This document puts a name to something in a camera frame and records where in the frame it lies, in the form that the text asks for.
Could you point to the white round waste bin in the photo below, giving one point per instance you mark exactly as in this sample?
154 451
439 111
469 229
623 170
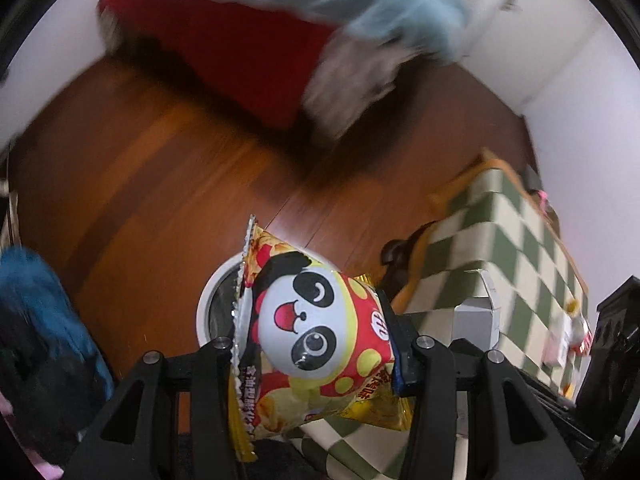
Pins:
212 305

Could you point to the white cardboard box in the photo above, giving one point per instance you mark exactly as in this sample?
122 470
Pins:
475 317

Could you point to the black object under table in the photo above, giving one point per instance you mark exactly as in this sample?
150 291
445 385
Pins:
397 260

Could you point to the white patterned bed skirt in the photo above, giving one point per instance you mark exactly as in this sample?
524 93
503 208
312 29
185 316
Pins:
350 90

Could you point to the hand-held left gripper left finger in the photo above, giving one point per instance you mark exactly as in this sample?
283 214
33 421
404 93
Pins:
207 366

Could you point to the pink cloth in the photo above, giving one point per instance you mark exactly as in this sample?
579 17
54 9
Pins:
27 452

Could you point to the bed with red sheet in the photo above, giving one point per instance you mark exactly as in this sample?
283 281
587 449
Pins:
235 55

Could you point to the blue fuzzy cloth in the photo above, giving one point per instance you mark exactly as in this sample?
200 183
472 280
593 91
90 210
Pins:
47 300

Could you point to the white and red packet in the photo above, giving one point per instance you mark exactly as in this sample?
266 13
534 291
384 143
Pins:
567 340

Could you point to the panda print snack packet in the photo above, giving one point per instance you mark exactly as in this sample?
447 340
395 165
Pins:
305 325

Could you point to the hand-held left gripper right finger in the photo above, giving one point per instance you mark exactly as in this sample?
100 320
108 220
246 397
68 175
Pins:
398 375

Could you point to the green checkered tablecloth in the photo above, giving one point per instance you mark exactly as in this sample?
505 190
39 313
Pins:
515 245

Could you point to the dark cloth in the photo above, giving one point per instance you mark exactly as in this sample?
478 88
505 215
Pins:
45 400

